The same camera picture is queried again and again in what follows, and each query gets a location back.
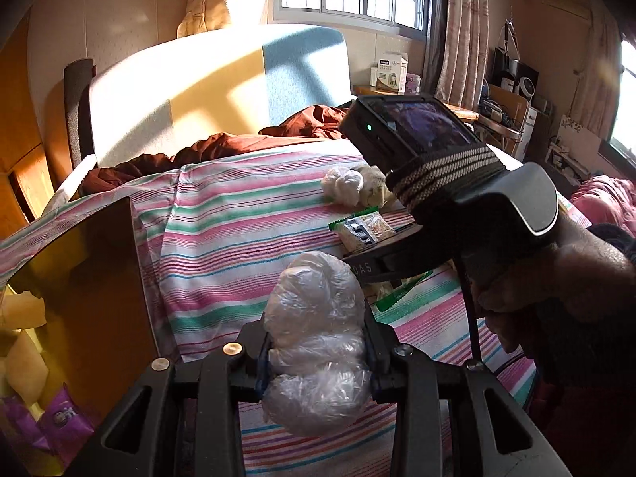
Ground pink green striped cloth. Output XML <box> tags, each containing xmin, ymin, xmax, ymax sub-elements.
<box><xmin>0</xmin><ymin>142</ymin><xmax>592</xmax><ymax>477</ymax></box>

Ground purple snack packet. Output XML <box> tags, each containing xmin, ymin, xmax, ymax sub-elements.
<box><xmin>40</xmin><ymin>385</ymin><xmax>95</xmax><ymax>450</ymax></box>
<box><xmin>0</xmin><ymin>397</ymin><xmax>39</xmax><ymax>453</ymax></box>

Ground clear cracker packet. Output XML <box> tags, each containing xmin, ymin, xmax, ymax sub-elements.
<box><xmin>328</xmin><ymin>211</ymin><xmax>398</xmax><ymax>254</ymax></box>

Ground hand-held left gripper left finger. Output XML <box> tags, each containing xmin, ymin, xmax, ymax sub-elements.
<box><xmin>64</xmin><ymin>323</ymin><xmax>273</xmax><ymax>477</ymax></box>

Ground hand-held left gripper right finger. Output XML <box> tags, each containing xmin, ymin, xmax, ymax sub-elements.
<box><xmin>365</xmin><ymin>303</ymin><xmax>572</xmax><ymax>477</ymax></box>

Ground cluttered wooden desk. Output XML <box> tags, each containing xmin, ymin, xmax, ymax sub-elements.
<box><xmin>478</xmin><ymin>84</ymin><xmax>535</xmax><ymax>160</ymax></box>

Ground person's right forearm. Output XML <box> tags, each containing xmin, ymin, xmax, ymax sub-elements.
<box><xmin>529</xmin><ymin>223</ymin><xmax>636</xmax><ymax>477</ymax></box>

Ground person's right hand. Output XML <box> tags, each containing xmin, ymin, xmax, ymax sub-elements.
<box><xmin>469</xmin><ymin>219</ymin><xmax>636</xmax><ymax>365</ymax></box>

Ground golden tin box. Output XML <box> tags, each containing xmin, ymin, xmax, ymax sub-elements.
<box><xmin>0</xmin><ymin>196</ymin><xmax>167</xmax><ymax>477</ymax></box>

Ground brown blanket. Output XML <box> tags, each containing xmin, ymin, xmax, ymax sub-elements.
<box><xmin>79</xmin><ymin>104</ymin><xmax>359</xmax><ymax>194</ymax></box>

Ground large white plastic-wrapped bundle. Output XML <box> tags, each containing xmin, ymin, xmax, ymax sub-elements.
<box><xmin>262</xmin><ymin>251</ymin><xmax>374</xmax><ymax>438</ymax></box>

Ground pink quilt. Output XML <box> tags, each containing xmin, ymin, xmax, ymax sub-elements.
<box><xmin>570</xmin><ymin>175</ymin><xmax>636</xmax><ymax>239</ymax></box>

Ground patterned brown curtain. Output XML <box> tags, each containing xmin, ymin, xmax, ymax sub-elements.
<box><xmin>427</xmin><ymin>0</ymin><xmax>502</xmax><ymax>110</ymax></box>

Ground wooden wardrobe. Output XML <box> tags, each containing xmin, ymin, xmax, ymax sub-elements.
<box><xmin>0</xmin><ymin>20</ymin><xmax>56</xmax><ymax>239</ymax></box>

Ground black rolled mat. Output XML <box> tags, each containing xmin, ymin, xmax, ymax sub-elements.
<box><xmin>64</xmin><ymin>58</ymin><xmax>96</xmax><ymax>170</ymax></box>

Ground small white plastic-wrapped ball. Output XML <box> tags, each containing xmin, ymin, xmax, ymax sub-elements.
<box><xmin>320</xmin><ymin>166</ymin><xmax>366</xmax><ymax>207</ymax></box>

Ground white carton box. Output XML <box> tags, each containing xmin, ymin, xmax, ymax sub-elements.
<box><xmin>376</xmin><ymin>52</ymin><xmax>409</xmax><ymax>94</ymax></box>

